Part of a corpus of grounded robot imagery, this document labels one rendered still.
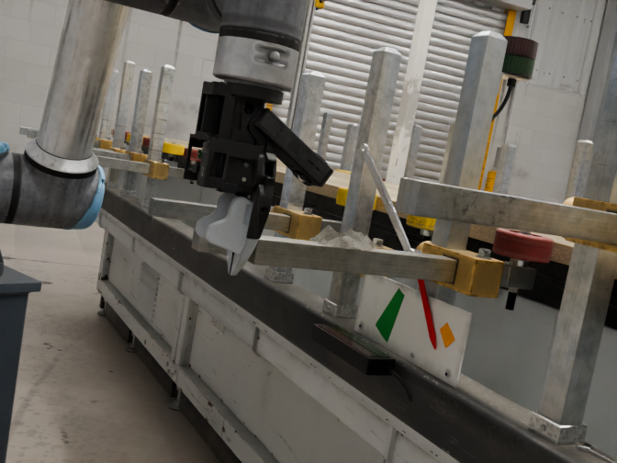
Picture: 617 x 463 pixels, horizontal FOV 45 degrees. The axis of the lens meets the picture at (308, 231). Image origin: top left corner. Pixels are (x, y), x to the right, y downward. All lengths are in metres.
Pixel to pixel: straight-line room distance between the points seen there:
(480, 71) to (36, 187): 0.95
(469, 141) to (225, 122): 0.37
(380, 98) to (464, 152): 0.26
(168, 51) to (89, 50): 7.54
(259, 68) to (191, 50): 8.30
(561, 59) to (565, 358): 10.64
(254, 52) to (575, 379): 0.50
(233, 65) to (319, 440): 1.18
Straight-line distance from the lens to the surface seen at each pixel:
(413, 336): 1.07
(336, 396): 1.31
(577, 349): 0.87
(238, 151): 0.80
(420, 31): 2.92
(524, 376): 1.23
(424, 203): 0.64
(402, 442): 1.15
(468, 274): 0.99
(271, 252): 0.86
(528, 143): 11.15
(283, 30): 0.81
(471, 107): 1.04
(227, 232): 0.83
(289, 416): 1.94
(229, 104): 0.81
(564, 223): 0.76
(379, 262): 0.93
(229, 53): 0.81
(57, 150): 1.60
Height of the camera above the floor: 0.97
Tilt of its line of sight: 6 degrees down
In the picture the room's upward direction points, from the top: 10 degrees clockwise
